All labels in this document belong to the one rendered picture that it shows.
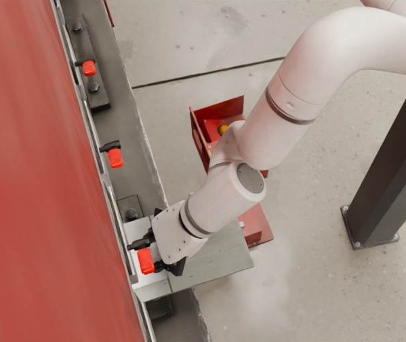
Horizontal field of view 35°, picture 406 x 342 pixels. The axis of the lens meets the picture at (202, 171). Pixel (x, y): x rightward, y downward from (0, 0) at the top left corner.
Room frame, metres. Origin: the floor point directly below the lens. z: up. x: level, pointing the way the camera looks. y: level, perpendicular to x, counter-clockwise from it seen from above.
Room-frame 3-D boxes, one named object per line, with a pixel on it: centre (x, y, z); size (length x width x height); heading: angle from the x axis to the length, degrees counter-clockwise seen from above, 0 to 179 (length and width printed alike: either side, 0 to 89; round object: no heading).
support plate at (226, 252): (0.41, 0.05, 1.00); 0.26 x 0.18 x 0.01; 104
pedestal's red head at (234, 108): (0.77, -0.08, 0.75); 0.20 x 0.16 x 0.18; 16
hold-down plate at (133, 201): (0.42, 0.15, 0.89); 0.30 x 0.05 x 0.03; 14
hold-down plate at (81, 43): (0.97, 0.29, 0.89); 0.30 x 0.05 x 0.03; 14
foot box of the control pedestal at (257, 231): (0.78, -0.11, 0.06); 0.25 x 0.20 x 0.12; 106
